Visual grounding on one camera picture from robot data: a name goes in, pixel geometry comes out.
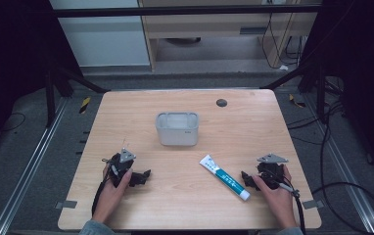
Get black curtain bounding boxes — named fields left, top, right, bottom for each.
left=297, top=0, right=374, bottom=184
left=0, top=0, right=84, bottom=161

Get grey plastic storage box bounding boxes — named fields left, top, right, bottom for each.
left=155, top=112, right=200, bottom=147

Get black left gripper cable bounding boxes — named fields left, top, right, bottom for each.
left=91, top=158, right=115, bottom=216

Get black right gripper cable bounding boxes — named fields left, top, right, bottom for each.
left=266, top=169, right=307, bottom=235

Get silver metal floor rail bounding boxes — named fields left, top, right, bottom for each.
left=0, top=97, right=70, bottom=235
left=304, top=93, right=374, bottom=235

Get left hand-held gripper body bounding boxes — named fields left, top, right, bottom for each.
left=107, top=148, right=137, bottom=189

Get black cables under desk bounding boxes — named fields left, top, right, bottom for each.
left=260, top=12, right=305, bottom=71

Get black horizontal frame bar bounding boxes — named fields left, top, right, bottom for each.
left=51, top=4, right=322, bottom=19

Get light wooden office desk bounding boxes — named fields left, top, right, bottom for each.
left=137, top=0, right=324, bottom=71

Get white and teal toothpaste tube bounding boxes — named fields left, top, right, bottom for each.
left=199, top=154, right=252, bottom=203

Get white cabinet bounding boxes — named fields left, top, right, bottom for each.
left=48, top=0, right=151, bottom=69

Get black metal stand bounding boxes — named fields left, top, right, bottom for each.
left=43, top=60, right=111, bottom=129
left=258, top=60, right=329, bottom=124

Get grey tape patch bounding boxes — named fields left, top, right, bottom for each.
left=302, top=199, right=325, bottom=211
left=55, top=200, right=78, bottom=211

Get person's right hand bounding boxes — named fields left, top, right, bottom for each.
left=252, top=164, right=299, bottom=230

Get person's left hand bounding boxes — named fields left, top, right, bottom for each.
left=91, top=164, right=134, bottom=225

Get yellow and black tape strip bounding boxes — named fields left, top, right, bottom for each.
left=78, top=96, right=92, bottom=115
left=288, top=93, right=306, bottom=109

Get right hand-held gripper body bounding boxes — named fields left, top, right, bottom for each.
left=256, top=153, right=290, bottom=191

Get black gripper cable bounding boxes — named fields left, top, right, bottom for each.
left=91, top=158, right=115, bottom=216
left=266, top=169, right=307, bottom=235

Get thin black floor cable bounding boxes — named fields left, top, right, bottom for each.
left=0, top=112, right=26, bottom=134

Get long black floor cable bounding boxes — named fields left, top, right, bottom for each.
left=286, top=97, right=374, bottom=235

